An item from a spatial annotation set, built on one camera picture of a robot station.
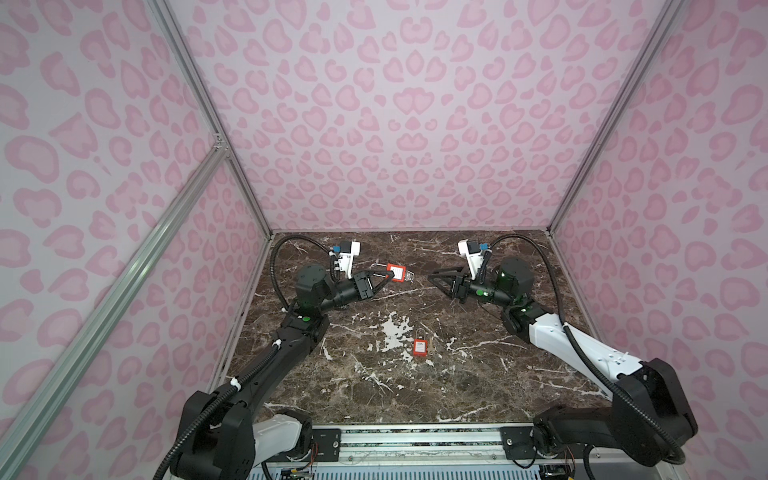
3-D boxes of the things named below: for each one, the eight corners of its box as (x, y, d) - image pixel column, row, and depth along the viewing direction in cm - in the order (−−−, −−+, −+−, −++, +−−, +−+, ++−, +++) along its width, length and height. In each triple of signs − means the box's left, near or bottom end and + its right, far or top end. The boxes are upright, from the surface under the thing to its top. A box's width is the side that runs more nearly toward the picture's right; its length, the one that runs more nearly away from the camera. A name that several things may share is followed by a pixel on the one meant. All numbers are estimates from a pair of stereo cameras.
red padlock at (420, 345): (412, 356, 90) (412, 353, 88) (411, 331, 95) (411, 328, 93) (428, 356, 90) (429, 353, 88) (426, 331, 95) (427, 328, 93)
